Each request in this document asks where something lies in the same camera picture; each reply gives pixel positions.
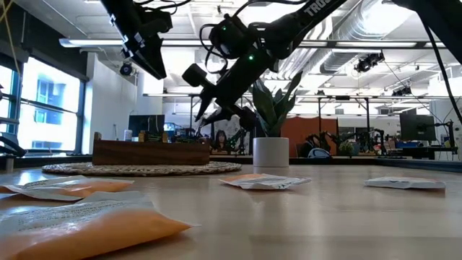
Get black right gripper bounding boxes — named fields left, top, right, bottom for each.
left=182, top=48, right=279, bottom=131

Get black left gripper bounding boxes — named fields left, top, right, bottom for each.
left=100, top=0, right=174, bottom=80

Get wooden compartment tea tray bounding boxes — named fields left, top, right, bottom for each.
left=92, top=131, right=212, bottom=166

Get white orange Tazo tea packet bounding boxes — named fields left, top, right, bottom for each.
left=218, top=173, right=312, bottom=191
left=363, top=175, right=447, bottom=190
left=0, top=191, right=194, bottom=260
left=0, top=175, right=135, bottom=202

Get person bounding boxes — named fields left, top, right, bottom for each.
left=211, top=129, right=232, bottom=152

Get ceiling strip light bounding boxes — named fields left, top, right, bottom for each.
left=161, top=39, right=212, bottom=47
left=59, top=38, right=126, bottom=48
left=335, top=41, right=419, bottom=48

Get black desktop monitor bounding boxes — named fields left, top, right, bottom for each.
left=128, top=114, right=166, bottom=138
left=398, top=113, right=437, bottom=142

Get snake plant in white pot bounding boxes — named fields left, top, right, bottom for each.
left=250, top=70, right=304, bottom=168

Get round woven placemat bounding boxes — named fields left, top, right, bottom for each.
left=41, top=160, right=243, bottom=177

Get brown partition panel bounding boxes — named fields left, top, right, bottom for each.
left=281, top=116, right=339, bottom=158

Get large office window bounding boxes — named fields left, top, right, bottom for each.
left=0, top=56, right=86, bottom=155

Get white rounded device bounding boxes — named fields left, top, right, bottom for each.
left=308, top=147, right=332, bottom=160

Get black ceiling mounted camera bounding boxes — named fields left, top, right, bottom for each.
left=354, top=52, right=386, bottom=74

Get silver ventilation duct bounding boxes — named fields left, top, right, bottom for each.
left=279, top=0, right=416, bottom=77

